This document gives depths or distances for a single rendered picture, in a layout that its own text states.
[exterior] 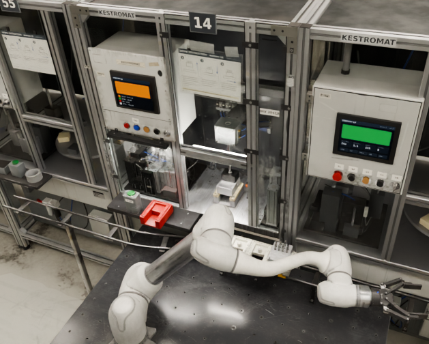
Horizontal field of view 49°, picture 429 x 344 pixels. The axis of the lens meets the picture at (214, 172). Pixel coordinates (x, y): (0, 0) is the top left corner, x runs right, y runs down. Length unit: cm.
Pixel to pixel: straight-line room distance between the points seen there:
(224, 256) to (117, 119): 102
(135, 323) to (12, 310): 161
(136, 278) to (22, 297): 158
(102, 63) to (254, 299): 141
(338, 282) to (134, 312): 91
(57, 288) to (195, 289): 141
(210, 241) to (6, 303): 219
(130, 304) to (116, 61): 114
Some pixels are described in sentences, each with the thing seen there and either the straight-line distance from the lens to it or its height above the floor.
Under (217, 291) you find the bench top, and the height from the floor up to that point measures 68.
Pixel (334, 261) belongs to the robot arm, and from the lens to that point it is 212.
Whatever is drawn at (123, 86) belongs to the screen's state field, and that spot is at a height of 166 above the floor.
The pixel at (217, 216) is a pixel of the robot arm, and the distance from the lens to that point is 199.
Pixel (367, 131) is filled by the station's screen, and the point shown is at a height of 164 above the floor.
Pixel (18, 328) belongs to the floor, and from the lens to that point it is 361.
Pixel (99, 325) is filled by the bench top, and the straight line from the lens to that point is 256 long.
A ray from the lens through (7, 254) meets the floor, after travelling 414.
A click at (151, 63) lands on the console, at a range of 225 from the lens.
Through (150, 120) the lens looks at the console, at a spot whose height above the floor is 148.
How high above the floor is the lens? 270
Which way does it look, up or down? 37 degrees down
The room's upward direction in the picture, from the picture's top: 4 degrees counter-clockwise
